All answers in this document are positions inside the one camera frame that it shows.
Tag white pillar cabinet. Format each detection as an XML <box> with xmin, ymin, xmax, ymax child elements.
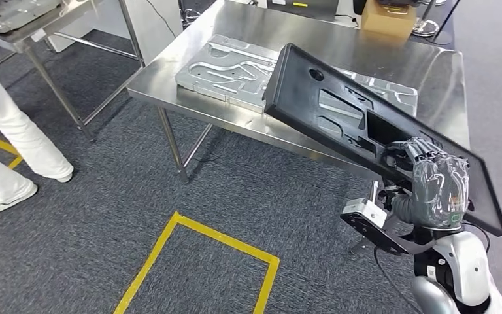
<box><xmin>45</xmin><ymin>0</ymin><xmax>184</xmax><ymax>66</ymax></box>

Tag black plastic panel part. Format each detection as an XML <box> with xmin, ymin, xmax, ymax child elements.
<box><xmin>263</xmin><ymin>42</ymin><xmax>502</xmax><ymax>237</ymax></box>

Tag black stand pole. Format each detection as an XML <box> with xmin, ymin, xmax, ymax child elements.
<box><xmin>430</xmin><ymin>0</ymin><xmax>462</xmax><ymax>46</ymax></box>

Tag stainless steel workbench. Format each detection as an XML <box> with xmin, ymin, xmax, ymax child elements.
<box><xmin>126</xmin><ymin>0</ymin><xmax>472</xmax><ymax>256</ymax></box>

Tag black power cable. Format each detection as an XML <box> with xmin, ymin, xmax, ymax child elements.
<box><xmin>144</xmin><ymin>0</ymin><xmax>178</xmax><ymax>39</ymax></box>

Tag person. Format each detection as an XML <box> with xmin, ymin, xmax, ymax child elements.
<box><xmin>0</xmin><ymin>22</ymin><xmax>75</xmax><ymax>214</ymax></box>

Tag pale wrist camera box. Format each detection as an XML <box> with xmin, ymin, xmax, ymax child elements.
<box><xmin>342</xmin><ymin>198</ymin><xmax>388</xmax><ymax>229</ymax></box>

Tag brown cardboard box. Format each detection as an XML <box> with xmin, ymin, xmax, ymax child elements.
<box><xmin>360</xmin><ymin>0</ymin><xmax>418</xmax><ymax>39</ymax></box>

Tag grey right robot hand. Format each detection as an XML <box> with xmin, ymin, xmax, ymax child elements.
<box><xmin>378</xmin><ymin>137</ymin><xmax>471</xmax><ymax>230</ymax></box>

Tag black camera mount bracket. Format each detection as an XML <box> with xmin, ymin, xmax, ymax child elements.
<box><xmin>339</xmin><ymin>212</ymin><xmax>434</xmax><ymax>256</ymax></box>

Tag stainless steel table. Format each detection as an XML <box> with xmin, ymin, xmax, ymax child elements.
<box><xmin>0</xmin><ymin>0</ymin><xmax>146</xmax><ymax>142</ymax></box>

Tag aluminium fixture plate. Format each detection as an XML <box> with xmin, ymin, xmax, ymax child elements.
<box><xmin>175</xmin><ymin>33</ymin><xmax>420</xmax><ymax>116</ymax></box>
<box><xmin>0</xmin><ymin>0</ymin><xmax>63</xmax><ymax>35</ymax></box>

